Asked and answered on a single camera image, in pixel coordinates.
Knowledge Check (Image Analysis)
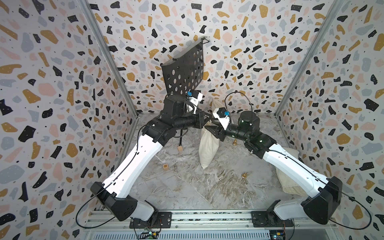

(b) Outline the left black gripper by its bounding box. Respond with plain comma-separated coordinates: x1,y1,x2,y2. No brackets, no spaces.
174,110,214,132

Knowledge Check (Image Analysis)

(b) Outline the cream cloth bag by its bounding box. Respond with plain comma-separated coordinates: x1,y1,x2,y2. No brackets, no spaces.
274,146,308,197
199,99,224,170

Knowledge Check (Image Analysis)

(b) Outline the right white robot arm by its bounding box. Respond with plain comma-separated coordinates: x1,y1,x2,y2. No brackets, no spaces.
206,108,343,225

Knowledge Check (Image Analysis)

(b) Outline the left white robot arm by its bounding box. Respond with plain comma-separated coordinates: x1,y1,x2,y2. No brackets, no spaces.
91,91,211,226

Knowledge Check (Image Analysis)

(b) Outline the black perforated music stand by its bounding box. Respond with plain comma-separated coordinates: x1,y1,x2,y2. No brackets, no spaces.
157,38,206,146

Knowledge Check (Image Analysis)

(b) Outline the right green circuit board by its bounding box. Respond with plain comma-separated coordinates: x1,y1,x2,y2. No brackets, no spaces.
270,230,286,240

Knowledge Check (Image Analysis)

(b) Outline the green circuit board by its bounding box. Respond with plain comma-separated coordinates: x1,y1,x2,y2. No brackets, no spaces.
270,230,286,240
135,228,161,240

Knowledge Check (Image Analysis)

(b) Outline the left green circuit board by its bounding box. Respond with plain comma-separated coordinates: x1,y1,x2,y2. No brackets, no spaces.
135,228,161,240

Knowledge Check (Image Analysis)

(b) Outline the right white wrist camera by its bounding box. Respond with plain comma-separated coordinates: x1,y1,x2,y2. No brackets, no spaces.
213,107,230,130

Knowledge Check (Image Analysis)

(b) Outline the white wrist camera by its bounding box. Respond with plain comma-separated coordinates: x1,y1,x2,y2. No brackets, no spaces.
213,107,230,130
187,90,203,114

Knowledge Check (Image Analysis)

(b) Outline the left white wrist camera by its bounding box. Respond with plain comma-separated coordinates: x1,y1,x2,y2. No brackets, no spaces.
187,90,203,114

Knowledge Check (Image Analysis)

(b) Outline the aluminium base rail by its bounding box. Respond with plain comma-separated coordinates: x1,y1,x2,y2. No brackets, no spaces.
84,210,342,240

